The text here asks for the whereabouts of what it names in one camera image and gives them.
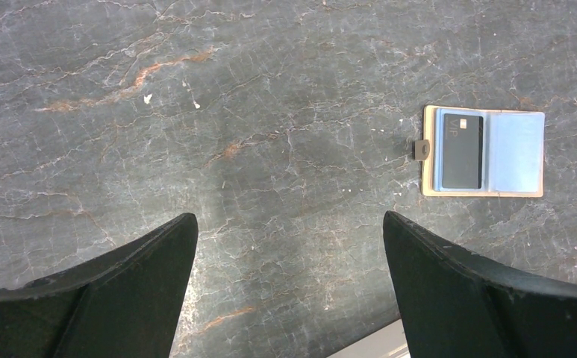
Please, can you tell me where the black credit card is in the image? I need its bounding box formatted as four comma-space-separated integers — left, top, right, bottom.
440, 113, 484, 189

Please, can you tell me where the white plastic tray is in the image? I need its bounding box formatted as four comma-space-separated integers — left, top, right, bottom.
329, 319, 411, 358

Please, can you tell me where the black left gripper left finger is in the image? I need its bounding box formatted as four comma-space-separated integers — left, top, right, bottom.
0, 213, 199, 357

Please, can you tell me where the beige leather card holder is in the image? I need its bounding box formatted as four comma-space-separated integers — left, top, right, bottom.
414, 104, 545, 198

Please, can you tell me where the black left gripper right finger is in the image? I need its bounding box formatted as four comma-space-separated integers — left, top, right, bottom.
383, 211, 577, 357

